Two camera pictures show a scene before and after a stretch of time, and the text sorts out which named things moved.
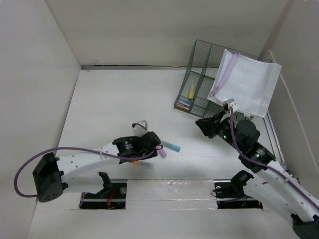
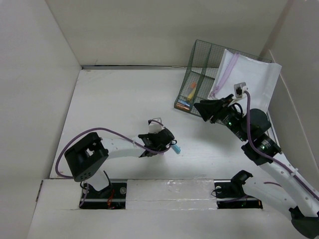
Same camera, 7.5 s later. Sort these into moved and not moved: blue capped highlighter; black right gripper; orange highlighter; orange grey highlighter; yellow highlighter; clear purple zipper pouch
Moved: black right gripper; orange grey highlighter
Not moved: yellow highlighter; blue capped highlighter; orange highlighter; clear purple zipper pouch
